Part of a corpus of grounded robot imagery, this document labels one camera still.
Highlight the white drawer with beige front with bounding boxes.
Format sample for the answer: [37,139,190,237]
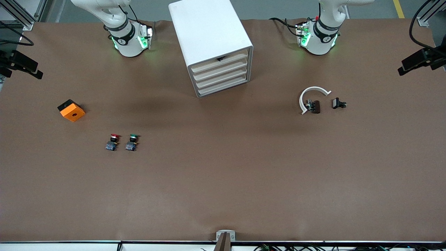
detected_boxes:
[189,50,249,73]
[194,66,249,89]
[197,74,250,97]
[192,58,249,81]

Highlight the white drawer cabinet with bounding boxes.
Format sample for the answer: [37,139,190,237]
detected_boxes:
[168,0,254,98]

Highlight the brown small electrical component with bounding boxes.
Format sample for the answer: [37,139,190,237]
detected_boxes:
[305,99,321,114]

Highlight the white curved plastic piece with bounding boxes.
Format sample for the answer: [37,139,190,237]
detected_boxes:
[299,86,332,115]

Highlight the brown paper table cover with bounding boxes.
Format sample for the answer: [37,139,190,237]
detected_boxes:
[0,18,446,243]

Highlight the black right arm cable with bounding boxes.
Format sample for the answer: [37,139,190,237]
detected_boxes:
[0,20,35,46]

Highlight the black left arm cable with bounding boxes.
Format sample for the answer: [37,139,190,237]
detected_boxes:
[409,0,434,50]

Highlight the aluminium frame profile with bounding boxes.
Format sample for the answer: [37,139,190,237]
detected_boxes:
[417,0,446,28]
[0,0,46,31]

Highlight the orange button enclosure box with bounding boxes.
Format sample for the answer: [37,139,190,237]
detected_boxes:
[57,99,86,122]

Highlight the red push button switch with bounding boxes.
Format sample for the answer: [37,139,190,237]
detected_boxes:
[106,134,120,152]

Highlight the green push button switch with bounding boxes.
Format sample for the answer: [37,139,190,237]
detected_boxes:
[125,134,140,152]

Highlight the black cable at arm base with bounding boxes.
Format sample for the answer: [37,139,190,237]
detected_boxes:
[269,17,300,37]

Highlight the white table edge rail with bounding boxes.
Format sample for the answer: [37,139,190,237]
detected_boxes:
[0,241,446,251]

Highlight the grey metal bracket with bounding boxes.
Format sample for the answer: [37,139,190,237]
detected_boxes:
[216,230,236,242]

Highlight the brown upright post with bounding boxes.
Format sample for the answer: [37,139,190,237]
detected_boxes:
[213,233,231,251]

